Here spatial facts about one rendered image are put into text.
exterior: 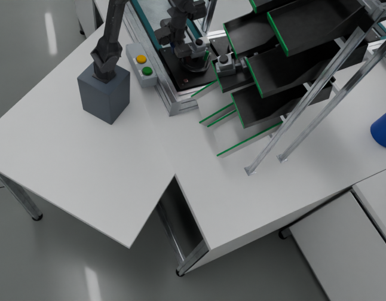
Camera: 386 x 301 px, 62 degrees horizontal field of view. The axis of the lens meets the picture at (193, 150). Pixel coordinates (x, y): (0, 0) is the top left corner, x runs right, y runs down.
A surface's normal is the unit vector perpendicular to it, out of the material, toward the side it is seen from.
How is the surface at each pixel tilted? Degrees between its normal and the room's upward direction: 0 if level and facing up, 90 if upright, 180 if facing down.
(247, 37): 25
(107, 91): 0
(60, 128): 0
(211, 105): 45
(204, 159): 0
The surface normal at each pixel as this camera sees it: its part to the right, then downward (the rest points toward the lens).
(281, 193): 0.18, -0.47
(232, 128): -0.55, -0.23
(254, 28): -0.24, -0.37
